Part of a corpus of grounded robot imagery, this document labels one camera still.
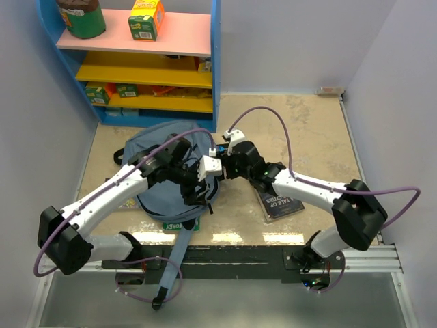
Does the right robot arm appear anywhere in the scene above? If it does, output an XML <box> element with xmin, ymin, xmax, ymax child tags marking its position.
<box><xmin>219</xmin><ymin>141</ymin><xmax>388</xmax><ymax>269</ymax></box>

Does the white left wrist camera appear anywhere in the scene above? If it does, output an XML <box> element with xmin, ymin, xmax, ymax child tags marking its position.
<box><xmin>197</xmin><ymin>148</ymin><xmax>223</xmax><ymax>182</ymax></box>

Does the Tale of Two Cities book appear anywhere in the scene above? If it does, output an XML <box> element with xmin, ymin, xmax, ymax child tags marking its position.
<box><xmin>254</xmin><ymin>162</ymin><xmax>305</xmax><ymax>223</ymax></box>

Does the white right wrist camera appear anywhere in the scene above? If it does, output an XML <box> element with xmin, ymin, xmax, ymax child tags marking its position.
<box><xmin>222</xmin><ymin>129</ymin><xmax>246</xmax><ymax>155</ymax></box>

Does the green storey treehouse book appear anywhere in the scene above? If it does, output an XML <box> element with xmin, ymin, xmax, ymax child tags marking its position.
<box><xmin>162</xmin><ymin>219</ymin><xmax>200</xmax><ymax>232</ymax></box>

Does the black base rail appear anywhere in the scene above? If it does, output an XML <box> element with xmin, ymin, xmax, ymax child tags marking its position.
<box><xmin>102</xmin><ymin>245</ymin><xmax>345</xmax><ymax>286</ymax></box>

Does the purple storey treehouse book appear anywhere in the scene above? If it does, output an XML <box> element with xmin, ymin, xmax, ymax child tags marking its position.
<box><xmin>119</xmin><ymin>198</ymin><xmax>140</xmax><ymax>210</ymax></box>

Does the yellow green carton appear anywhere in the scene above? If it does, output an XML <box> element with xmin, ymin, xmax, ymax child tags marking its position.
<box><xmin>128</xmin><ymin>0</ymin><xmax>165</xmax><ymax>41</ymax></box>

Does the blue shelf unit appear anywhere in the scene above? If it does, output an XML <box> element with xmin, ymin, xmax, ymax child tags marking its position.
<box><xmin>36</xmin><ymin>1</ymin><xmax>221</xmax><ymax>131</ymax></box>

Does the small green box on shelf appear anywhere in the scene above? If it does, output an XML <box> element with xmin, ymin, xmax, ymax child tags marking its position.
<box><xmin>115</xmin><ymin>83</ymin><xmax>139</xmax><ymax>98</ymax></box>

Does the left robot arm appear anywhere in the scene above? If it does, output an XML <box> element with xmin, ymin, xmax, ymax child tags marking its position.
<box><xmin>37</xmin><ymin>140</ymin><xmax>219</xmax><ymax>275</ymax></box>

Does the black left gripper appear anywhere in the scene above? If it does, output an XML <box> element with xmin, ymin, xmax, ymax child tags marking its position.
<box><xmin>168</xmin><ymin>159</ymin><xmax>211</xmax><ymax>205</ymax></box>

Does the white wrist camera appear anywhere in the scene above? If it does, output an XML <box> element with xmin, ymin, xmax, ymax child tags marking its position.
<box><xmin>222</xmin><ymin>129</ymin><xmax>246</xmax><ymax>155</ymax></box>
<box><xmin>197</xmin><ymin>148</ymin><xmax>223</xmax><ymax>182</ymax></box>

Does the light blue tissue pack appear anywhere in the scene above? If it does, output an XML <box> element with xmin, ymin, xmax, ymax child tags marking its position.
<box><xmin>104</xmin><ymin>107</ymin><xmax>122</xmax><ymax>117</ymax></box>

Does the white wall label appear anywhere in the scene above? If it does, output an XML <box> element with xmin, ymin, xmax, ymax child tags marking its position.
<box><xmin>315</xmin><ymin>87</ymin><xmax>345</xmax><ymax>97</ymax></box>

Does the green brown canister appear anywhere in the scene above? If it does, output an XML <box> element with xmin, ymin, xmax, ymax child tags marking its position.
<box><xmin>56</xmin><ymin>0</ymin><xmax>106</xmax><ymax>39</ymax></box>

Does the blue student backpack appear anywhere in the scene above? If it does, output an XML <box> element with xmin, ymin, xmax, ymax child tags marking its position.
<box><xmin>113</xmin><ymin>120</ymin><xmax>208</xmax><ymax>310</ymax></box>

